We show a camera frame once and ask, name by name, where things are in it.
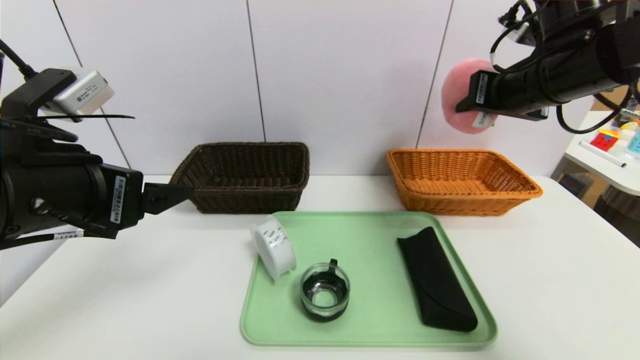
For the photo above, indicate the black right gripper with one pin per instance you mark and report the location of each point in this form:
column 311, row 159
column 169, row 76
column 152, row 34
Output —
column 480, row 90

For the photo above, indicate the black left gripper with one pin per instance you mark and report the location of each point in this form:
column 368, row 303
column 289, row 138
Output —
column 123, row 199

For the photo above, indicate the pink plush peach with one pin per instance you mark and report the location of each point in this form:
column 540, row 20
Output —
column 457, row 80

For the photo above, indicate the white plastic tape roll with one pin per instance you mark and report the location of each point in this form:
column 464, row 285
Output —
column 274, row 247

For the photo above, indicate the black leather glasses case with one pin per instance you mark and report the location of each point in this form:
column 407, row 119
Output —
column 440, row 285

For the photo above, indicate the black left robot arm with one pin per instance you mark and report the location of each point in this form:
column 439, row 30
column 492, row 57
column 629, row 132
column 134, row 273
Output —
column 45, row 195

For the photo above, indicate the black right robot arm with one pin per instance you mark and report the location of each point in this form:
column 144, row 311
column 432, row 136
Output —
column 565, row 70

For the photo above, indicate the dark brown wicker basket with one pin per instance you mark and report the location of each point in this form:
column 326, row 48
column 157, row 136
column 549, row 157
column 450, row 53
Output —
column 240, row 197

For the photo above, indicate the orange wicker basket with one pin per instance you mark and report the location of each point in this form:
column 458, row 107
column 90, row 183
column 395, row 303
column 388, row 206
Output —
column 457, row 202

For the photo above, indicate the thin black zip tie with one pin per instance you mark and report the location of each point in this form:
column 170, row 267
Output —
column 100, row 117

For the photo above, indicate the colourful puzzle cube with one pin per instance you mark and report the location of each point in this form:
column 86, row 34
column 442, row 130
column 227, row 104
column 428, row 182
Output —
column 604, row 141

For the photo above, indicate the white side table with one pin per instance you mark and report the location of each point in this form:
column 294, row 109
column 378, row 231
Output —
column 595, row 165

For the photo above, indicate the white marker pen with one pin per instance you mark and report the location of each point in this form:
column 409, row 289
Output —
column 601, row 154

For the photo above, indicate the pale yellow small item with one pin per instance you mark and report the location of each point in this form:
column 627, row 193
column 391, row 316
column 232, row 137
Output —
column 629, row 126

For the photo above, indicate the light green plastic tray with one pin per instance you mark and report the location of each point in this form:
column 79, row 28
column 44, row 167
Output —
column 360, row 320

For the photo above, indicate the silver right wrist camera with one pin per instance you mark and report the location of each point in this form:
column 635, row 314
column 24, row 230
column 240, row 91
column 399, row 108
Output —
column 522, row 30

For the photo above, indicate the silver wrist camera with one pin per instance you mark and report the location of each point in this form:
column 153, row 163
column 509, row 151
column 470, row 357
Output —
column 522, row 30
column 82, row 95

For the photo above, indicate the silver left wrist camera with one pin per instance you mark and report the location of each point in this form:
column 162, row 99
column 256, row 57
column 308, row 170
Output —
column 82, row 95

